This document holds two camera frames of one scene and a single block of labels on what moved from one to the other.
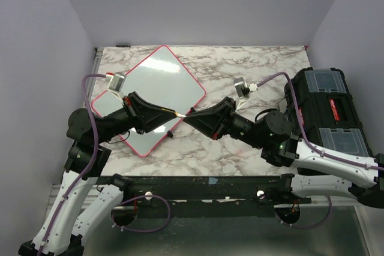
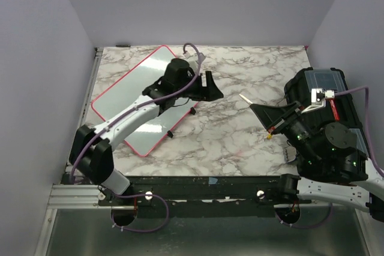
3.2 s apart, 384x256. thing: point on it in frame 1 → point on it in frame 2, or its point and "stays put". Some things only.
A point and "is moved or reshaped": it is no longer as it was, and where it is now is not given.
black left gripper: (145, 114) → (210, 92)
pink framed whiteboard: (161, 80) stays put
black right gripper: (212, 122) → (273, 117)
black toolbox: (327, 111) stays put
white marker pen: (176, 113) is moved or reshaped
